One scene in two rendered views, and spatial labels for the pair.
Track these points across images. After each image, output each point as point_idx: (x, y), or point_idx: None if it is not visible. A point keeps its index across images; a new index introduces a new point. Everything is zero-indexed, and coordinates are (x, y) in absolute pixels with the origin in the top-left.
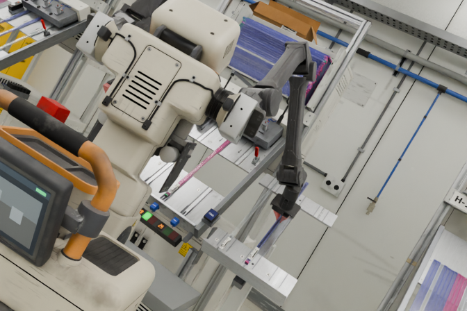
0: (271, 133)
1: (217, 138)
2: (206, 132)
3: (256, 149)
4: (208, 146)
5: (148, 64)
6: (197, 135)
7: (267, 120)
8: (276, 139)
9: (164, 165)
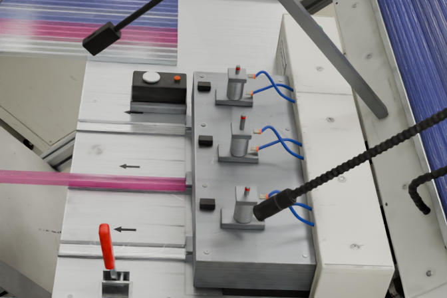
0: (249, 246)
1: (128, 157)
2: (127, 124)
3: (98, 234)
4: (74, 156)
5: None
6: (95, 116)
7: (297, 206)
8: (263, 286)
9: None
